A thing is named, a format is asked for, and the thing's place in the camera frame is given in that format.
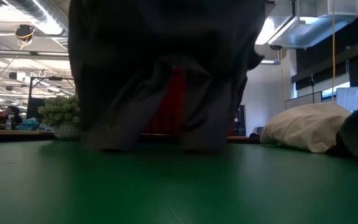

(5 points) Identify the red ribbed plastic bin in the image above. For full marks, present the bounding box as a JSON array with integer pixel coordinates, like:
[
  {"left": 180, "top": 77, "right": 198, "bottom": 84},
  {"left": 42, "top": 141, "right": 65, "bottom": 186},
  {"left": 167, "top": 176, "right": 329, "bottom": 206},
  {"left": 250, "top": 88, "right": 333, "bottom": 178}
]
[{"left": 143, "top": 66, "right": 239, "bottom": 138}]

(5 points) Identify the dark grey garment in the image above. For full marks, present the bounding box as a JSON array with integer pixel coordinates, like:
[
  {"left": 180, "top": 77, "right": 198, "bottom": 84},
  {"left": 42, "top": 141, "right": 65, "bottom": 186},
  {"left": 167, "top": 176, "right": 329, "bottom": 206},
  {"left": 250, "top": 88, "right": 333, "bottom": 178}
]
[{"left": 68, "top": 0, "right": 267, "bottom": 153}]

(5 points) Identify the green spiky plant ornament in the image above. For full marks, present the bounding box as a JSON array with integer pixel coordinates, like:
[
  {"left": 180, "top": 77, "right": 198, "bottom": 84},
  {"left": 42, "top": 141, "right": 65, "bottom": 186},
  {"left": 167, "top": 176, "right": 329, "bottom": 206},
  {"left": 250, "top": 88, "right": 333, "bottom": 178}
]
[{"left": 37, "top": 95, "right": 81, "bottom": 140}]

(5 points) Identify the grey partition panel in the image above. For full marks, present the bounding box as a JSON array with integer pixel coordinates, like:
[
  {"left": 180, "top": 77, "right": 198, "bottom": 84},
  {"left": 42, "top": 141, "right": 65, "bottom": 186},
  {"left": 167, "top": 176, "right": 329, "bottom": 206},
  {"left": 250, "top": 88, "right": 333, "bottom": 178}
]
[{"left": 284, "top": 91, "right": 323, "bottom": 110}]

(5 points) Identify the beige garment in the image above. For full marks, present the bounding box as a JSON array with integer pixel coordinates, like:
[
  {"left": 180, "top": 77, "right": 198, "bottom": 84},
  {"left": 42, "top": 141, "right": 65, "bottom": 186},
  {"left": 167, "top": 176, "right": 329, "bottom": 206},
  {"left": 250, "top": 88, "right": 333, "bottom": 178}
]
[{"left": 259, "top": 101, "right": 352, "bottom": 154}]

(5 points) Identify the person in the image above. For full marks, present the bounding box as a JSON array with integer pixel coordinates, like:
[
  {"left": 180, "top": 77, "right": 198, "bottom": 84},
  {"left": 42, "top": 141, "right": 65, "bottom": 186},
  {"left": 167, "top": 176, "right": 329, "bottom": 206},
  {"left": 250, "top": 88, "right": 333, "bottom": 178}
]
[{"left": 6, "top": 105, "right": 24, "bottom": 130}]

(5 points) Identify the light wooden desk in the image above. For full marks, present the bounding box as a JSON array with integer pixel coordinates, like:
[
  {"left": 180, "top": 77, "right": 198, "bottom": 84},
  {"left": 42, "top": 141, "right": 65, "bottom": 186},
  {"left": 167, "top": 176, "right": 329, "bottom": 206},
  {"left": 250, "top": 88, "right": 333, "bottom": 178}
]
[{"left": 0, "top": 129, "right": 260, "bottom": 144}]

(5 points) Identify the black ceiling device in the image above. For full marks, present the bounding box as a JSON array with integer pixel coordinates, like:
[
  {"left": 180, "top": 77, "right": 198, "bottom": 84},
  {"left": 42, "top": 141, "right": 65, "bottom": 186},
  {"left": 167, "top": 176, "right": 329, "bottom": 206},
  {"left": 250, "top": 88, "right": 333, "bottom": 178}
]
[{"left": 14, "top": 24, "right": 37, "bottom": 41}]

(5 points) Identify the white sheet board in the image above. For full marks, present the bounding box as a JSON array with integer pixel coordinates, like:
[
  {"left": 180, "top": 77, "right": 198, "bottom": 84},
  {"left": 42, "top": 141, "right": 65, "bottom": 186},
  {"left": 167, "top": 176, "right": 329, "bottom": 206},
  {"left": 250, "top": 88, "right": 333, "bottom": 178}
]
[{"left": 334, "top": 86, "right": 358, "bottom": 112}]

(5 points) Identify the black stand frame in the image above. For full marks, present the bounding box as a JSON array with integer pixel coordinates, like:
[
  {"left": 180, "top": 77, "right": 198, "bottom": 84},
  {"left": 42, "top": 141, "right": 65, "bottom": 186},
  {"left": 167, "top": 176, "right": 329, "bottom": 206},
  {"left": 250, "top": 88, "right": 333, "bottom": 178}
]
[{"left": 28, "top": 77, "right": 74, "bottom": 108}]

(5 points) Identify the white ceiling duct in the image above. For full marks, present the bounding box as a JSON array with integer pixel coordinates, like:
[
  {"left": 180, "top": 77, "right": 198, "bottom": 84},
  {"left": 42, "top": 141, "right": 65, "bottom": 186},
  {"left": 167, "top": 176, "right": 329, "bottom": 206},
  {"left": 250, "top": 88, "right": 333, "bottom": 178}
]
[{"left": 255, "top": 0, "right": 358, "bottom": 50}]

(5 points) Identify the yellow hanging cable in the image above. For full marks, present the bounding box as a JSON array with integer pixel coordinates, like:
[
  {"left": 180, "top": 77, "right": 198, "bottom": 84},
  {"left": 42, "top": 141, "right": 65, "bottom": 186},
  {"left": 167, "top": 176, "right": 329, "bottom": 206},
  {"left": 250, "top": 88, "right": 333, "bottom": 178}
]
[{"left": 331, "top": 0, "right": 336, "bottom": 102}]

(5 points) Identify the ribbed silver air duct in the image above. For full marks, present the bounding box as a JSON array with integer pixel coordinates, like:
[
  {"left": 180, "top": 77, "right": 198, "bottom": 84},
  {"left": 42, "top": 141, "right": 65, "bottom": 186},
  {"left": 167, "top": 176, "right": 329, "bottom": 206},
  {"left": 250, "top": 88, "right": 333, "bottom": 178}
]
[{"left": 4, "top": 0, "right": 71, "bottom": 41}]

